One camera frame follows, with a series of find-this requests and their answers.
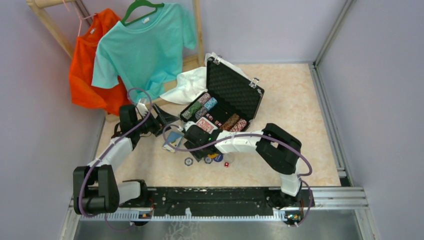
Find pink clothes hanger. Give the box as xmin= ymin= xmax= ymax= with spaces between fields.
xmin=62 ymin=0 xmax=96 ymax=37

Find red dice in case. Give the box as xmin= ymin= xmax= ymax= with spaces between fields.
xmin=205 ymin=113 xmax=222 ymax=127

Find aluminium frame rail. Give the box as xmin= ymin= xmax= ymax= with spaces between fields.
xmin=91 ymin=187 xmax=369 ymax=222

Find grey poker chip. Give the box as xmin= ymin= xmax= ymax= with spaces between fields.
xmin=204 ymin=156 xmax=214 ymax=164
xmin=184 ymin=157 xmax=194 ymax=166

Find wooden clothes rack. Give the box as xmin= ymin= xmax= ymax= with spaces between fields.
xmin=26 ymin=0 xmax=205 ymax=123

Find black poker set case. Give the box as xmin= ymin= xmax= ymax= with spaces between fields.
xmin=178 ymin=55 xmax=265 ymax=131

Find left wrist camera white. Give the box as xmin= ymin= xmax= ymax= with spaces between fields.
xmin=135 ymin=97 xmax=149 ymax=118

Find brown chip row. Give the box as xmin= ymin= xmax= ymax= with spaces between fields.
xmin=220 ymin=113 xmax=240 ymax=131

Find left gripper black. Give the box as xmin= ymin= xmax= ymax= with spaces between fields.
xmin=133 ymin=103 xmax=178 ymax=137

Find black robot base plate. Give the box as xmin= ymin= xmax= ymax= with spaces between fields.
xmin=119 ymin=186 xmax=316 ymax=218

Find green clothes hanger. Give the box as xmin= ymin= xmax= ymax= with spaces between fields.
xmin=121 ymin=0 xmax=165 ymax=26

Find red white chip row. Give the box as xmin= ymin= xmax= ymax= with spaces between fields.
xmin=229 ymin=118 xmax=248 ymax=132

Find blue playing card box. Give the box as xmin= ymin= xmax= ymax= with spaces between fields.
xmin=162 ymin=131 xmax=183 ymax=153

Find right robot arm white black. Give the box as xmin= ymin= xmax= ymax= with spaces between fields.
xmin=184 ymin=121 xmax=302 ymax=206

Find green white chip row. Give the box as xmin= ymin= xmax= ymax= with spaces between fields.
xmin=180 ymin=92 xmax=211 ymax=120

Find teal t-shirt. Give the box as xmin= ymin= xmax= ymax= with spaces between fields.
xmin=91 ymin=3 xmax=197 ymax=102

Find orange t-shirt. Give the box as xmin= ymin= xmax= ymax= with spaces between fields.
xmin=68 ymin=8 xmax=135 ymax=117

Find blue small blind button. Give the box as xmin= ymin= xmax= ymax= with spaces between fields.
xmin=213 ymin=154 xmax=224 ymax=163

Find white cloth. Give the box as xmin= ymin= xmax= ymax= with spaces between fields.
xmin=160 ymin=66 xmax=207 ymax=105

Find yellow big blind button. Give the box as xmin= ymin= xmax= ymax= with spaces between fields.
xmin=208 ymin=153 xmax=219 ymax=159

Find red playing card deck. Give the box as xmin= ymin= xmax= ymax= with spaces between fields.
xmin=195 ymin=117 xmax=218 ymax=134

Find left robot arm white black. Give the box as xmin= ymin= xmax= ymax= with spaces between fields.
xmin=73 ymin=104 xmax=179 ymax=217

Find blue grey chip row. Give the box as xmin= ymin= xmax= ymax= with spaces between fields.
xmin=195 ymin=97 xmax=218 ymax=120

